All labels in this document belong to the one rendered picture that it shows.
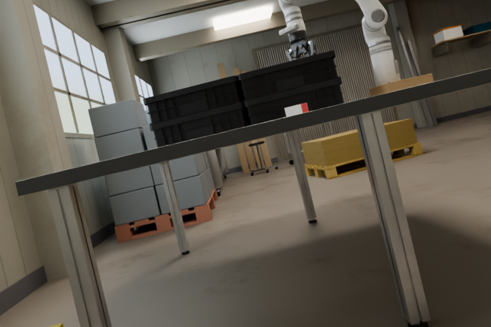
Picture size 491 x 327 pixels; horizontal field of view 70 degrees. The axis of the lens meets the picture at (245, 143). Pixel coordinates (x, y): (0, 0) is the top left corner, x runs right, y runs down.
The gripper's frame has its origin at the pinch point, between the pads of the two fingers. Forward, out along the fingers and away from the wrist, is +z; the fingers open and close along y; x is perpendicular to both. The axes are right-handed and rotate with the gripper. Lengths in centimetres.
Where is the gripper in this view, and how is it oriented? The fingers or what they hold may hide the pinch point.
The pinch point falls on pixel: (305, 66)
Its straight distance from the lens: 153.7
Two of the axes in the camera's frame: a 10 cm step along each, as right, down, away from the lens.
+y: -7.3, 1.7, 6.6
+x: -6.4, 1.5, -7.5
